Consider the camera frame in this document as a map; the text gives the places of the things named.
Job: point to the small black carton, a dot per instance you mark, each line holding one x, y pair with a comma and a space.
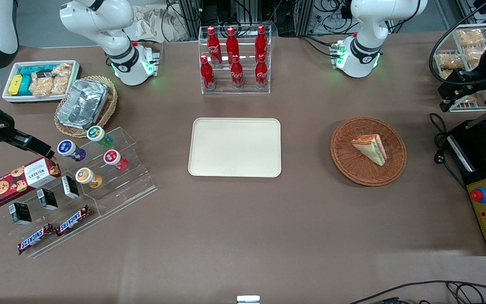
70, 187
20, 213
47, 199

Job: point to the oval tan wicker basket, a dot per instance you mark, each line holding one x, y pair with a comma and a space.
110, 105

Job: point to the red lid cup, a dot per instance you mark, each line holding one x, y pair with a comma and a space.
114, 158

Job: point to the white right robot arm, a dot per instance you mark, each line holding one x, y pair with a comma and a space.
112, 29

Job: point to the white rectangular snack bin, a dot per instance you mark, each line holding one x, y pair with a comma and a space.
9, 99

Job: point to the aluminium frame rack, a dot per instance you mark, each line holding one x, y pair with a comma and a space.
243, 12

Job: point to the aluminium foil container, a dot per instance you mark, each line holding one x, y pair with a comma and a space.
82, 104

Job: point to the cream plastic tray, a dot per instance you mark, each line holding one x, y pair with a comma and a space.
234, 147

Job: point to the clear acrylic bottle rack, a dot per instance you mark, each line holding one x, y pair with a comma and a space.
247, 90

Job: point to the red cookie box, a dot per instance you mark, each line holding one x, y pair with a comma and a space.
15, 183

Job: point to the clear acrylic stepped display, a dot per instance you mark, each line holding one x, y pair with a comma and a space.
129, 185

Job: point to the green lid cup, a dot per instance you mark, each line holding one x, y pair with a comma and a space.
97, 134

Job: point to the red cola bottle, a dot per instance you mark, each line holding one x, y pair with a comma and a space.
214, 46
232, 44
261, 72
237, 74
261, 42
207, 74

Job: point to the long teal box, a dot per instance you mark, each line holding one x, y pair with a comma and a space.
32, 70

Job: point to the yellow small box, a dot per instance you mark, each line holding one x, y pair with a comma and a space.
15, 85

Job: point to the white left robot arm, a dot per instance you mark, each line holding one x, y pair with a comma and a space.
365, 38

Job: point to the orange lid cup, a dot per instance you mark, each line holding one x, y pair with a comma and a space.
87, 176

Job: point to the round brown wicker basket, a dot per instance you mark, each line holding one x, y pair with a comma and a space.
352, 169

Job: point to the purple lid cup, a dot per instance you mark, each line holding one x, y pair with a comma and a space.
69, 149

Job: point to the clear bag of crackers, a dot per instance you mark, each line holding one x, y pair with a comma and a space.
61, 78
41, 85

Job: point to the cream crumpled cloth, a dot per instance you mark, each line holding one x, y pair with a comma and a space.
154, 23

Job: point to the short teal box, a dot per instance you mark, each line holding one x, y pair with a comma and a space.
25, 85

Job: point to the triangular sandwich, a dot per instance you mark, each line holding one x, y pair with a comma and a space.
371, 147

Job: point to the snickers chocolate bar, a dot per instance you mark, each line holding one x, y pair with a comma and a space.
73, 220
35, 239

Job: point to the black machine with yellow panel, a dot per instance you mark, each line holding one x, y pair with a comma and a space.
475, 169

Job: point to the red emergency stop button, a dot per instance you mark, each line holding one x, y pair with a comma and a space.
478, 195

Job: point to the clear acrylic snack shelf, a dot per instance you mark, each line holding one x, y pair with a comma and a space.
445, 46

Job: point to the clear bag of pastries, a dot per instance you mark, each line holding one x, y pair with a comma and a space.
450, 61
471, 37
475, 54

